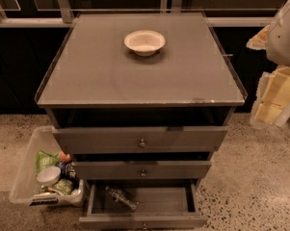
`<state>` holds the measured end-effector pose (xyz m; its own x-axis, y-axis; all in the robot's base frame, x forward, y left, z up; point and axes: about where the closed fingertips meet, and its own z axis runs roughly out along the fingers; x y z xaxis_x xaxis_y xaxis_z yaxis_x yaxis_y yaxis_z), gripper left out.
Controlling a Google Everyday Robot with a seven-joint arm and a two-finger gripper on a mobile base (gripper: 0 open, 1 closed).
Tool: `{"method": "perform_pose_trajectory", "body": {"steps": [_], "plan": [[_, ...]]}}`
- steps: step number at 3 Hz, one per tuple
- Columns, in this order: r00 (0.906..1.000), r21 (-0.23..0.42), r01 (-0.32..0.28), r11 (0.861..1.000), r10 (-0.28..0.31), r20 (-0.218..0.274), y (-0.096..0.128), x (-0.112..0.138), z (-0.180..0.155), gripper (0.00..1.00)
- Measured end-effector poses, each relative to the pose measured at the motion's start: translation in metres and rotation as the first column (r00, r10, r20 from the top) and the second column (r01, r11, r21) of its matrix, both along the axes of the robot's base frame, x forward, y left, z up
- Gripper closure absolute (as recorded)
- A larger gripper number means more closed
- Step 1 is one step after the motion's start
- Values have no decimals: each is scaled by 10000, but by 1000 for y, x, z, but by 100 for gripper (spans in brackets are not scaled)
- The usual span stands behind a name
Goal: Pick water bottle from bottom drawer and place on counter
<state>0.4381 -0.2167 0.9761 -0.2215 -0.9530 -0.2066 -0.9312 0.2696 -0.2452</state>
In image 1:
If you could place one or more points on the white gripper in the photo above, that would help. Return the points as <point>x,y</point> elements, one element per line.
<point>284,38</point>

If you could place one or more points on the clear plastic water bottle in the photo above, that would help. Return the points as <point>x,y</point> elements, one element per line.
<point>122,197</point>

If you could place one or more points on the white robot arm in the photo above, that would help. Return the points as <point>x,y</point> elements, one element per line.
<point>272,104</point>

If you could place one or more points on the white bowl on counter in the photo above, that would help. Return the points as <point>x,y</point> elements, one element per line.
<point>144,42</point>

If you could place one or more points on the grey drawer cabinet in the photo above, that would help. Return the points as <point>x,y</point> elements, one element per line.
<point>98,82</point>

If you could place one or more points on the grey top drawer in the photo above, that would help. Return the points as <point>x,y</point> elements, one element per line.
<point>110,140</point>

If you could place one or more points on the grey drawer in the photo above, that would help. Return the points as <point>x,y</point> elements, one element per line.
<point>133,170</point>
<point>162,205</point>
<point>110,140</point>

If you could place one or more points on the grey bottom drawer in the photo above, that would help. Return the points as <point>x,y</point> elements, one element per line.
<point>162,205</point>

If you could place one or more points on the grey middle drawer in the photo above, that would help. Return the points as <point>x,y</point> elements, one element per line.
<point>133,170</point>

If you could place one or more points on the orange item in bin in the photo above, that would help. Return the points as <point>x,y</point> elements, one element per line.
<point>64,157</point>

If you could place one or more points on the dark blue snack bag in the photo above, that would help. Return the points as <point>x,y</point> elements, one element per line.
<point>68,173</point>

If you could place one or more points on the green packet lower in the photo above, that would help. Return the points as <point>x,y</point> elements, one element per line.
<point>63,187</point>

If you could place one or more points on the green snack bag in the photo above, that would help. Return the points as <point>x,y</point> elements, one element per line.
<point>44,160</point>

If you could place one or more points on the small white bowl in bin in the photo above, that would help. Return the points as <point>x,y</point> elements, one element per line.
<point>49,176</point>

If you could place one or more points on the clear plastic storage bin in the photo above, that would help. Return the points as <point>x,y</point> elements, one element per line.
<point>26,188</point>

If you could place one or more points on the metal window rail frame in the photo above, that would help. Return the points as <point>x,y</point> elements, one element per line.
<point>220,13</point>

